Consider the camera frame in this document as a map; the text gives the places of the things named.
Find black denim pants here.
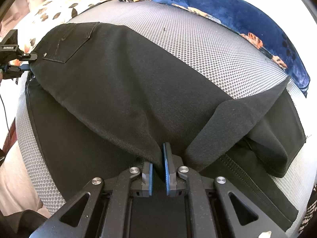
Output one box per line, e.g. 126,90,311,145
26,23,305,230

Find white orange floral pillow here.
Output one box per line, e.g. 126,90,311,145
14,0,111,52

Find grey mesh mattress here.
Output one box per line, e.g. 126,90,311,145
15,0,317,233

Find black white striped cloth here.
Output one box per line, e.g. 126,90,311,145
298,185,317,238

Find blue floral blanket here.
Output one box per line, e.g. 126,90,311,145
119,0,310,96

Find black cable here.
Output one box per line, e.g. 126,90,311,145
0,93,13,152

